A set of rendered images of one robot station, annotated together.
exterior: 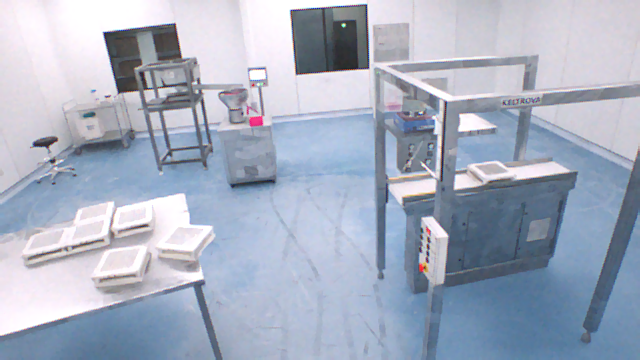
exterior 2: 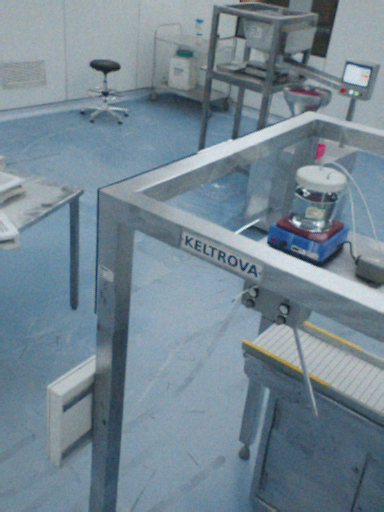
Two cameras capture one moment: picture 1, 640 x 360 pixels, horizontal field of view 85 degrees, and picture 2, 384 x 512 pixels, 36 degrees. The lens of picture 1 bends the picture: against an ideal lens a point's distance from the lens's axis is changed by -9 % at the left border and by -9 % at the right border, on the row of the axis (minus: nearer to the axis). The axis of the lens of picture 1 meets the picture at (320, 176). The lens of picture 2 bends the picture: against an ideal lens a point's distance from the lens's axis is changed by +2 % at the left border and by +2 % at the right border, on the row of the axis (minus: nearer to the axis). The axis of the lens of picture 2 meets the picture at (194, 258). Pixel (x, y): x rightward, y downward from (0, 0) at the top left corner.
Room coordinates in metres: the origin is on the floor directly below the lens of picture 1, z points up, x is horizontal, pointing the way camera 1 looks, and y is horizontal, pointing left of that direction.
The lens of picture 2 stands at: (0.63, -1.46, 2.20)
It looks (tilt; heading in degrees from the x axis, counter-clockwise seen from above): 30 degrees down; 40
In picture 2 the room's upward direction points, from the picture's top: 7 degrees clockwise
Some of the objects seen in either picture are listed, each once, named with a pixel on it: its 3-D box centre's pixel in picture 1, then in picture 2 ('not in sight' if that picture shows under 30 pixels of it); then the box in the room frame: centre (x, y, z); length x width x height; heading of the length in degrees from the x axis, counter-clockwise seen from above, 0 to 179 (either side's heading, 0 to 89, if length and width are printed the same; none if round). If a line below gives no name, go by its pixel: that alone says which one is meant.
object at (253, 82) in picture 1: (260, 92); (350, 106); (4.72, 0.66, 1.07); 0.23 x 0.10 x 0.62; 94
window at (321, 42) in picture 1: (330, 39); not in sight; (7.20, -0.38, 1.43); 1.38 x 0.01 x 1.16; 94
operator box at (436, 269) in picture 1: (433, 250); (78, 411); (1.38, -0.48, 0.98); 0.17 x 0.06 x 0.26; 7
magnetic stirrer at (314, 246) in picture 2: not in sight; (306, 235); (2.21, -0.60, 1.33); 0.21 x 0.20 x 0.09; 7
